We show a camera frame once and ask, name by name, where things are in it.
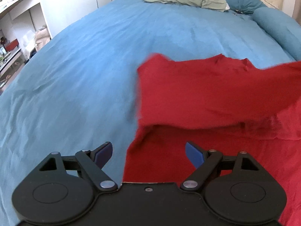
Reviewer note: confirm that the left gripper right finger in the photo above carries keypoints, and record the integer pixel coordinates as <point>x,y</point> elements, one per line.
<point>208,166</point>

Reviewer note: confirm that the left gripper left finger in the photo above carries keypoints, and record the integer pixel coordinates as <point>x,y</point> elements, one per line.
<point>89,163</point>

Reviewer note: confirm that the red knit garment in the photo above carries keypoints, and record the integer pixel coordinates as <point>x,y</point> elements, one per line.
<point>218,103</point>

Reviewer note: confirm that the blue bed cover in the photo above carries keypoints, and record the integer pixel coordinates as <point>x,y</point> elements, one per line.
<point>78,91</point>

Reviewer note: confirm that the teal bolster cushion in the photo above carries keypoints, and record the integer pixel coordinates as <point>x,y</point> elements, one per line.
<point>281,27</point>

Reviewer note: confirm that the white shelf unit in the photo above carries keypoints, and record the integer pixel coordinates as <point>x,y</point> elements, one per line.
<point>20,19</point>

